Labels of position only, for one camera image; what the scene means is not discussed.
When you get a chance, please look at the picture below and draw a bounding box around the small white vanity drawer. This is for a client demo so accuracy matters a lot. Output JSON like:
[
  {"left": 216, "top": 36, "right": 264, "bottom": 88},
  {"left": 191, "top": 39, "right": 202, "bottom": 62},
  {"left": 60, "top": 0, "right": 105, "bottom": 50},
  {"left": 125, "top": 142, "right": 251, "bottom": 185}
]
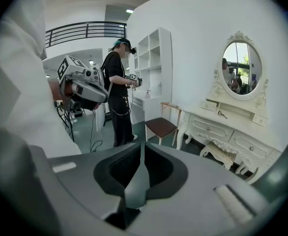
[
  {"left": 199, "top": 99, "right": 219, "bottom": 112},
  {"left": 253, "top": 114, "right": 268, "bottom": 127}
]

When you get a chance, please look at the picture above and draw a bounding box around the wooden chair with brown seat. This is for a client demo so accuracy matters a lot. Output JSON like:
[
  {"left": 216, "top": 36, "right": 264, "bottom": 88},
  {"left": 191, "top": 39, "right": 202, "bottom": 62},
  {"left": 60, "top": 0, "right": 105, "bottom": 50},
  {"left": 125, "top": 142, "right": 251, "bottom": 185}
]
[{"left": 144, "top": 102, "right": 183, "bottom": 148}]

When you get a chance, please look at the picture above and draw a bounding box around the white ornate vanity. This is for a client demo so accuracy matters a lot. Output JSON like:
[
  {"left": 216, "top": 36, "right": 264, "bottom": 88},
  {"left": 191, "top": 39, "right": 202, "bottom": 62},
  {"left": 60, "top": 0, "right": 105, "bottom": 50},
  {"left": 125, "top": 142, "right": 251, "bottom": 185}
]
[{"left": 177, "top": 30, "right": 282, "bottom": 184}]

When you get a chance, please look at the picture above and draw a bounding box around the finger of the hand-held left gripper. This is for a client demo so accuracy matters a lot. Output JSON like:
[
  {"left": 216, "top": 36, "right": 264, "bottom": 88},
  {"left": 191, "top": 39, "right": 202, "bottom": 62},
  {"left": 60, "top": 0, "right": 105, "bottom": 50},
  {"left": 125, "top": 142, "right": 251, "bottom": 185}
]
[{"left": 72, "top": 80, "right": 110, "bottom": 103}]

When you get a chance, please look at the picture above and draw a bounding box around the oval white framed mirror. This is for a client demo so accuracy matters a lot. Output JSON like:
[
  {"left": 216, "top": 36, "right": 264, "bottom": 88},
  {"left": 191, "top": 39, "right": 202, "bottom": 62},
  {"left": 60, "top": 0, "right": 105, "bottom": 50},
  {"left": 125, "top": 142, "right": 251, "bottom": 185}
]
[{"left": 219, "top": 30, "right": 263, "bottom": 100}]

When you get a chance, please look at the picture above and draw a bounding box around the large white vanity drawer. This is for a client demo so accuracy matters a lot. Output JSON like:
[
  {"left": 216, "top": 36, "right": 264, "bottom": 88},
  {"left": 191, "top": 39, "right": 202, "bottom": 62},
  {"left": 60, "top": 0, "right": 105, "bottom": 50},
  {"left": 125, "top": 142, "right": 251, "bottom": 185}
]
[
  {"left": 231, "top": 133, "right": 274, "bottom": 160},
  {"left": 190, "top": 116, "right": 235, "bottom": 139}
]

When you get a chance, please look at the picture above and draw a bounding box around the black cable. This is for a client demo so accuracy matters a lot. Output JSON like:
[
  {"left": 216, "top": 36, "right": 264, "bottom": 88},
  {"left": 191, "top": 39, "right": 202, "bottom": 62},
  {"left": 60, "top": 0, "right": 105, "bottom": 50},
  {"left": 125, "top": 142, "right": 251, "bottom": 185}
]
[{"left": 88, "top": 109, "right": 103, "bottom": 153}]

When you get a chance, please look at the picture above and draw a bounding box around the white ornate stool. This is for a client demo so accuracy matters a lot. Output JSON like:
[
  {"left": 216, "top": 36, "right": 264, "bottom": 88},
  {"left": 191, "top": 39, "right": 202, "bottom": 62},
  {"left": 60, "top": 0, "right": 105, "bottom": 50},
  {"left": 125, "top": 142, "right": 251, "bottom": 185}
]
[{"left": 199, "top": 141, "right": 237, "bottom": 171}]

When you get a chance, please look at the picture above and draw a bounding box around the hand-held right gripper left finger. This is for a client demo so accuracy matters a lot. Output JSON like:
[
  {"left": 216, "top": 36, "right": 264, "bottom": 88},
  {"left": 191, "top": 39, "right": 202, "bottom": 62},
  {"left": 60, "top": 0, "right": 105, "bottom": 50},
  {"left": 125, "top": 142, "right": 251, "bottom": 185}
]
[{"left": 47, "top": 143, "right": 142, "bottom": 222}]

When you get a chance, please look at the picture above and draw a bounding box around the person's white shirt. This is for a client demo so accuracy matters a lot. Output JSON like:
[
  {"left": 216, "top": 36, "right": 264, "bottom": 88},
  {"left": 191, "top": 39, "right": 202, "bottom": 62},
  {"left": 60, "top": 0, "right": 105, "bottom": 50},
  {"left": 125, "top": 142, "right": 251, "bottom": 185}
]
[{"left": 0, "top": 0, "right": 82, "bottom": 158}]

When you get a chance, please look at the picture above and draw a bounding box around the black metal stand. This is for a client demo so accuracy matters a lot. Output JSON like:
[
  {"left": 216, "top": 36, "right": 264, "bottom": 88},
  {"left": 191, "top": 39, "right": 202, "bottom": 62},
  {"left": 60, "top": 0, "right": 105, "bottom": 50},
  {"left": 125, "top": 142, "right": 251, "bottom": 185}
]
[{"left": 55, "top": 101, "right": 87, "bottom": 143}]

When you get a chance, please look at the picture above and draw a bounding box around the person's left forearm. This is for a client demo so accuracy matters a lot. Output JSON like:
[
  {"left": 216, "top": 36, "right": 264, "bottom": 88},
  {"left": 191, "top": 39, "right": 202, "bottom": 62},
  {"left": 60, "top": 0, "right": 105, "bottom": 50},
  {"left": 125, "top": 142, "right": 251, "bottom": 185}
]
[{"left": 47, "top": 79, "right": 61, "bottom": 101}]

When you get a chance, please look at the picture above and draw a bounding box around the black metal railing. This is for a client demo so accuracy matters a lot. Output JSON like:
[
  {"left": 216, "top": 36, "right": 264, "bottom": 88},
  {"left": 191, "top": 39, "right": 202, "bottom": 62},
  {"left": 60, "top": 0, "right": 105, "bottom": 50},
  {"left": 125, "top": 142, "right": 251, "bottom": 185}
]
[{"left": 45, "top": 21, "right": 128, "bottom": 48}]

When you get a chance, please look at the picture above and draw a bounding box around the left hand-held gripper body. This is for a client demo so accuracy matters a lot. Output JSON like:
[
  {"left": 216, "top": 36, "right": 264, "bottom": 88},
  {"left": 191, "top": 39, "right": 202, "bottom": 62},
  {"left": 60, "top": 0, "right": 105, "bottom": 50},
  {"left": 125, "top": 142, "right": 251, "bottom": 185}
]
[{"left": 57, "top": 55, "right": 105, "bottom": 111}]

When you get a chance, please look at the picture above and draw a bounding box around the white shelf unit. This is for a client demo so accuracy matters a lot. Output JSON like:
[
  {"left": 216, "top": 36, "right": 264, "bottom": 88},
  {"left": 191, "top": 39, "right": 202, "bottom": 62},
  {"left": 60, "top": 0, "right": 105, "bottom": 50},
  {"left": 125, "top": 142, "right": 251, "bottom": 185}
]
[{"left": 128, "top": 27, "right": 173, "bottom": 125}]

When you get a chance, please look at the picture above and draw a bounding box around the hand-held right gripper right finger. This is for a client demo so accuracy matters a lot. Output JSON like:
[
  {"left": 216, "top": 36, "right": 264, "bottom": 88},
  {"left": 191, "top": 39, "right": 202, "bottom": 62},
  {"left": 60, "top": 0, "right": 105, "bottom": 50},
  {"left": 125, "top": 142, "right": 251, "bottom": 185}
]
[{"left": 128, "top": 143, "right": 270, "bottom": 236}]

